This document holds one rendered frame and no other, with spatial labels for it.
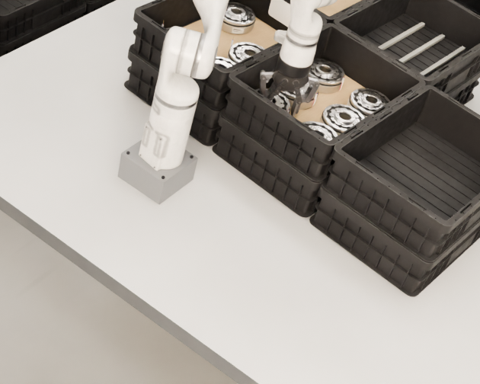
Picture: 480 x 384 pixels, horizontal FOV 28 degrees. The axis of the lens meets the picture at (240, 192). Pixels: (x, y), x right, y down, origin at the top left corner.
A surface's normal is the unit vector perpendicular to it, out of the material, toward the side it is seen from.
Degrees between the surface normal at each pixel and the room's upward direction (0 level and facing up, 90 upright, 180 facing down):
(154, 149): 90
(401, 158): 0
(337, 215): 90
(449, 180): 0
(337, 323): 0
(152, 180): 90
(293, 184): 90
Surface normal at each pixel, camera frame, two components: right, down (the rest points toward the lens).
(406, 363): 0.20, -0.72
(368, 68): -0.64, 0.41
